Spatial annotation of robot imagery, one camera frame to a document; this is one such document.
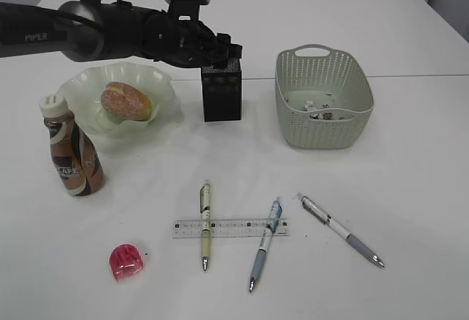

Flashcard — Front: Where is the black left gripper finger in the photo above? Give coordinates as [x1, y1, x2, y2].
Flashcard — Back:
[216, 33, 232, 51]
[215, 43, 243, 67]

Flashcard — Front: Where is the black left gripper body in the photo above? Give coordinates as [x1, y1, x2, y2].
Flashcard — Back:
[142, 12, 220, 68]

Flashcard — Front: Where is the sugared bread roll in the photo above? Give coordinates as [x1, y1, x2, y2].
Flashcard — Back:
[100, 81, 152, 121]

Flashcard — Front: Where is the brown Nescafe coffee bottle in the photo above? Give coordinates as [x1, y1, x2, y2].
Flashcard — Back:
[39, 94, 104, 196]

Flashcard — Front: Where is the light blue pen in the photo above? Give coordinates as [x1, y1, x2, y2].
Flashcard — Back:
[248, 196, 282, 293]

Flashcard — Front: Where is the clear plastic ruler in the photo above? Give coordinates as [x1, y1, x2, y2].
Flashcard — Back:
[171, 218, 289, 239]

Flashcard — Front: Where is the white grey pen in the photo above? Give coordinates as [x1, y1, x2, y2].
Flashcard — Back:
[297, 193, 385, 269]

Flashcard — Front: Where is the red pencil sharpener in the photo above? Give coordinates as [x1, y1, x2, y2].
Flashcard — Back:
[109, 244, 144, 281]

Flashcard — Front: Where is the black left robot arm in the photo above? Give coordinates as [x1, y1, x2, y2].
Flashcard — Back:
[1, 1, 242, 68]

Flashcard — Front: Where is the black mesh pen holder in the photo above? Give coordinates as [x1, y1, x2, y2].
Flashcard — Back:
[201, 59, 242, 122]

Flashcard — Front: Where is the green plastic basket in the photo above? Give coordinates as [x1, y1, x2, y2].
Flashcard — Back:
[275, 45, 374, 150]

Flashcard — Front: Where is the cream patterned pen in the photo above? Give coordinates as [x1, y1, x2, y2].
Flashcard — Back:
[200, 179, 212, 272]

